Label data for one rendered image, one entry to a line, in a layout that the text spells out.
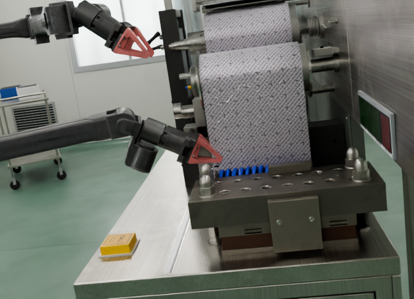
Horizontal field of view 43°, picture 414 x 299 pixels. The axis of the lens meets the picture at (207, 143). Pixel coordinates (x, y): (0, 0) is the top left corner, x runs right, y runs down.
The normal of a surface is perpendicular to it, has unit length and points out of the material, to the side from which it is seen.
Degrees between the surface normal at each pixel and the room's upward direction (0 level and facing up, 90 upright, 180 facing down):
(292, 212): 90
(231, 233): 90
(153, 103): 90
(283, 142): 90
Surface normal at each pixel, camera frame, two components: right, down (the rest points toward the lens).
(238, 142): -0.09, 0.23
